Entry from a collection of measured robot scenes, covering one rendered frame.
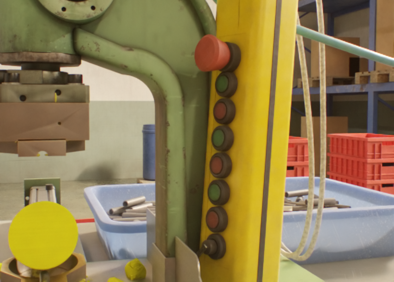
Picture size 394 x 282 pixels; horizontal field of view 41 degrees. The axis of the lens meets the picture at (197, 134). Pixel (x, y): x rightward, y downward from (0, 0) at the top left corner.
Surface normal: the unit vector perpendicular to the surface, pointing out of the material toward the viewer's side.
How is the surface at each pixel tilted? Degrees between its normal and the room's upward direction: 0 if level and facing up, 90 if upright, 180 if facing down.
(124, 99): 90
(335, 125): 90
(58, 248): 74
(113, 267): 0
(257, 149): 90
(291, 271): 0
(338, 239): 100
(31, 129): 90
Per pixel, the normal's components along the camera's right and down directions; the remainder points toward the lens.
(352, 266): 0.00, -1.00
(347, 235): 0.29, 0.22
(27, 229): 0.27, -0.23
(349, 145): -0.96, 0.01
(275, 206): 0.63, 0.04
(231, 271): -0.77, -0.06
